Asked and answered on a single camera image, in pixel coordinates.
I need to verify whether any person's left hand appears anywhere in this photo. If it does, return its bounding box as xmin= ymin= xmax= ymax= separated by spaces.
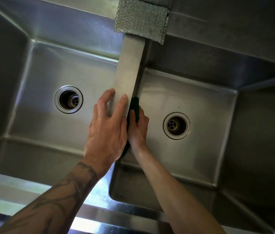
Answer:
xmin=82 ymin=88 xmax=129 ymax=178

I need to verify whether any person's right hand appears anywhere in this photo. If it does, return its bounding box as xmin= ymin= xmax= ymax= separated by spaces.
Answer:
xmin=127 ymin=106 xmax=150 ymax=154

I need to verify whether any green scouring cloth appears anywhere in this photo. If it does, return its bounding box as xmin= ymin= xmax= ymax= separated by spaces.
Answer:
xmin=120 ymin=97 xmax=140 ymax=159

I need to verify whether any stainless steel sink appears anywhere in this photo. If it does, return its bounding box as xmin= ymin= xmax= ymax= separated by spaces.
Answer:
xmin=0 ymin=0 xmax=147 ymax=234
xmin=108 ymin=0 xmax=275 ymax=234

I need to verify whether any person's right forearm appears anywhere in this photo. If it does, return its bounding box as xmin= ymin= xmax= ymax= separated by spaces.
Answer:
xmin=131 ymin=146 xmax=226 ymax=234

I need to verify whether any basin drain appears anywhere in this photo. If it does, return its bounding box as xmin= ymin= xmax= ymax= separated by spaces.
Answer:
xmin=163 ymin=112 xmax=191 ymax=140
xmin=54 ymin=85 xmax=84 ymax=114

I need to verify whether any silver scouring sponge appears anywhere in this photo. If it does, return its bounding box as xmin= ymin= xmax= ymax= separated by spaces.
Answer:
xmin=114 ymin=0 xmax=170 ymax=45

